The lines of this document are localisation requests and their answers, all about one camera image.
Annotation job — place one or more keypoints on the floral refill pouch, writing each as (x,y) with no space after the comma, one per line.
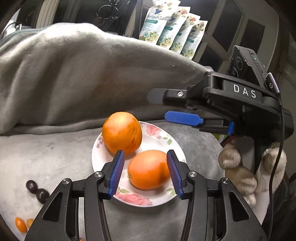
(194,39)
(173,26)
(180,39)
(156,19)

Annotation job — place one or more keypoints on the floral white plate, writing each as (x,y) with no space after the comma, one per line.
(153,138)

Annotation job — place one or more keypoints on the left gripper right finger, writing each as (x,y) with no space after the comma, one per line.
(216,210)

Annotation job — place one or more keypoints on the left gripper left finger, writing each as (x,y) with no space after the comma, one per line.
(58,219)

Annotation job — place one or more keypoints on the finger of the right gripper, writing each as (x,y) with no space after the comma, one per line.
(207,124)
(164,96)

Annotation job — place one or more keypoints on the large orange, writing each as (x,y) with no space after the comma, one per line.
(122,131)
(148,170)

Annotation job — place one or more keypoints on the black right camera box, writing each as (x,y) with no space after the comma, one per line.
(244,64)

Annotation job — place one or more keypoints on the white power strip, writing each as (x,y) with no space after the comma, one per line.
(10,28)

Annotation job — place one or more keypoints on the dark plum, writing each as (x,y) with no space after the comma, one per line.
(42,195)
(32,186)

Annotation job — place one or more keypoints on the orange kumquat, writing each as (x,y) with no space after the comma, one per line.
(29,222)
(20,225)

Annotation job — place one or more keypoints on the white gloved right hand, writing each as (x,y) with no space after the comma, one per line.
(254,187)

